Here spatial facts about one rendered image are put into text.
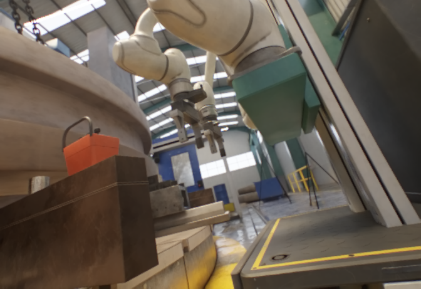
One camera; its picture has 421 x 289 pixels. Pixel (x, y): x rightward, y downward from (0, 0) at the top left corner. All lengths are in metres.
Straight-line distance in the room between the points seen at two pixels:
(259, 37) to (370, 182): 0.43
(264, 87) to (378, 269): 0.36
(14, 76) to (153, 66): 1.22
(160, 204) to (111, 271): 1.17
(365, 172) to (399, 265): 0.23
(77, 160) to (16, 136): 0.58
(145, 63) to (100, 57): 6.33
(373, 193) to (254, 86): 0.37
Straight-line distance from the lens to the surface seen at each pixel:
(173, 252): 1.23
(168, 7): 0.47
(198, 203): 3.13
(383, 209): 0.63
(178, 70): 0.80
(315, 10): 11.54
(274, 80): 0.50
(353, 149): 0.63
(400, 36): 0.63
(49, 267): 1.07
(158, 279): 1.17
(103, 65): 6.83
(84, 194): 0.89
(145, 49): 0.74
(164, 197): 1.89
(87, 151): 0.92
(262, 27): 0.59
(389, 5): 0.67
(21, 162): 1.44
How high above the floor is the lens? 0.45
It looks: 20 degrees up
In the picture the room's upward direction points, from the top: 14 degrees counter-clockwise
